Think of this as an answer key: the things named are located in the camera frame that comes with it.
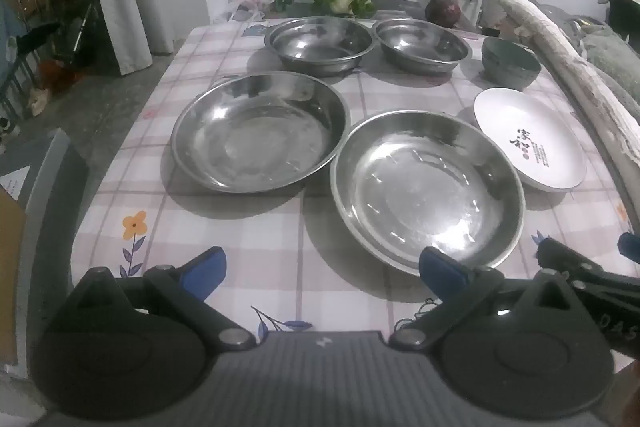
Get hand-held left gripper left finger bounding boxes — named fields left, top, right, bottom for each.
left=73, top=246, right=258, bottom=353

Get white plastic bag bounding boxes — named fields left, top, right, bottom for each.
left=227, top=0, right=274, bottom=21

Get large steel bowl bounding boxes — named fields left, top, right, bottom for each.
left=264, top=17, right=375, bottom=76

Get small steel bowl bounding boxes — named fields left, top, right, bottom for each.
left=374, top=19, right=473, bottom=72

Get green ceramic bowl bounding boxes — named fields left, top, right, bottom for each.
left=484, top=57, right=542, bottom=92
left=482, top=37, right=543, bottom=74

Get checked printed tablecloth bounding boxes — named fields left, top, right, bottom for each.
left=70, top=9, right=640, bottom=374

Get red bag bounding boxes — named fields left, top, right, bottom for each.
left=39, top=61, right=77, bottom=88

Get dark side table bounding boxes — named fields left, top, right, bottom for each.
left=270, top=0, right=428, bottom=18

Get grey cabinet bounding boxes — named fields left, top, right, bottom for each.
left=0, top=129, right=89, bottom=289

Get wide steel dish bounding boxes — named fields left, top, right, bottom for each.
left=329, top=109, right=526, bottom=277
left=170, top=71, right=350, bottom=194

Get white lace covered rail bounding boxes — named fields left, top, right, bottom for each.
left=492, top=0, right=640, bottom=168

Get blue printed blanket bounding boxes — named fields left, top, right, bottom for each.
left=0, top=0, right=27, bottom=108

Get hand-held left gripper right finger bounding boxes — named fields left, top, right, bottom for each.
left=389, top=246, right=584, bottom=353

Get cardboard box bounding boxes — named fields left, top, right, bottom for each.
left=0, top=189, right=26, bottom=366

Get white printed plate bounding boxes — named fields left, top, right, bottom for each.
left=473, top=88, right=588, bottom=193

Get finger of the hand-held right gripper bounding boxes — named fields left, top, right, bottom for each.
left=536, top=236, right=609, bottom=291
left=618, top=231, right=640, bottom=266

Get grey blanket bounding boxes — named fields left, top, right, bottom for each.
left=530, top=0, right=640, bottom=128

